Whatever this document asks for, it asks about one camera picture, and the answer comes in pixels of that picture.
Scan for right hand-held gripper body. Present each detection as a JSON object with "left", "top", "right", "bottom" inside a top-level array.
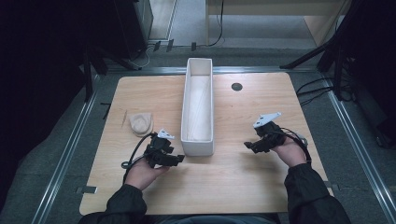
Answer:
[{"left": 252, "top": 111, "right": 288, "bottom": 152}]

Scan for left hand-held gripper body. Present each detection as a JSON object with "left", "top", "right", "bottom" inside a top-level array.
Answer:
[{"left": 144, "top": 128, "right": 176, "bottom": 169}]

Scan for long white rectangular box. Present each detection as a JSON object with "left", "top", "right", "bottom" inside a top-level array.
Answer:
[{"left": 179, "top": 57, "right": 216, "bottom": 158}]

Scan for person's right hand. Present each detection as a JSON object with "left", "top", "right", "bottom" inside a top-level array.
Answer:
[{"left": 270, "top": 135, "right": 308, "bottom": 169}]

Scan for person's left hand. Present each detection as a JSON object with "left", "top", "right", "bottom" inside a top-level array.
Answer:
[{"left": 123, "top": 156, "right": 171, "bottom": 191}]

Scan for grey tape strip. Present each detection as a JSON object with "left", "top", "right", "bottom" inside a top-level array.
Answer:
[{"left": 76, "top": 185, "right": 98, "bottom": 194}]

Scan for black metal stand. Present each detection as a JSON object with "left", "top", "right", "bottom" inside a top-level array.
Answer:
[{"left": 81, "top": 46, "right": 144, "bottom": 104}]

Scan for black tripod stand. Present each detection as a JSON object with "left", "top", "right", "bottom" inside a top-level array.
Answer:
[{"left": 278, "top": 0, "right": 368, "bottom": 102}]

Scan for light wooden desk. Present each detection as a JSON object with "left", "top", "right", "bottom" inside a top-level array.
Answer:
[{"left": 205, "top": 0, "right": 353, "bottom": 48}]

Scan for black cabinet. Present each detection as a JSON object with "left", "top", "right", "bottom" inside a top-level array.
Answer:
[{"left": 111, "top": 0, "right": 154, "bottom": 62}]

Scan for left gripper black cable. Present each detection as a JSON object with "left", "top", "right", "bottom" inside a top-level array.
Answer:
[{"left": 120, "top": 132, "right": 159, "bottom": 185}]

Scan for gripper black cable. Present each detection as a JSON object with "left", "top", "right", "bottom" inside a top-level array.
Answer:
[
  {"left": 120, "top": 132, "right": 159, "bottom": 185},
  {"left": 277, "top": 126, "right": 313, "bottom": 165}
]

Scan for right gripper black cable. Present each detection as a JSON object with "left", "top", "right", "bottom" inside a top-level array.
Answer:
[{"left": 277, "top": 126, "right": 313, "bottom": 165}]

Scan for black floor cables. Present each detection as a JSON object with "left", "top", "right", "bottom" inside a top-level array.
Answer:
[{"left": 295, "top": 77, "right": 356, "bottom": 107}]

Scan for black hanging cable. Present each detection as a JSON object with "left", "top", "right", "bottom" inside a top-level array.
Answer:
[{"left": 205, "top": 0, "right": 226, "bottom": 49}]

